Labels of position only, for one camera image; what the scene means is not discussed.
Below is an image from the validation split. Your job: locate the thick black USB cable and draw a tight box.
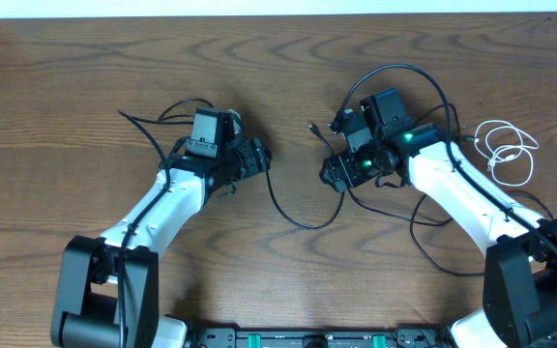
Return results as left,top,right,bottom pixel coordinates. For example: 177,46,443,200
263,122,346,231

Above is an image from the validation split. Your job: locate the thin black USB cable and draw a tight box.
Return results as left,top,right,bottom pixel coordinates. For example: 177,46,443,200
345,102,555,278

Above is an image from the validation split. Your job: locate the white USB cable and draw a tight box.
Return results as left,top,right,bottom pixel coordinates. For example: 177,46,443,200
473,119,541,188

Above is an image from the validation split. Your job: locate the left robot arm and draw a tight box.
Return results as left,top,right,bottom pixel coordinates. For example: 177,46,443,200
50,107,271,347

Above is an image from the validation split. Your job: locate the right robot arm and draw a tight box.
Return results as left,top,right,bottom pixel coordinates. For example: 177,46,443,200
320,89,557,347

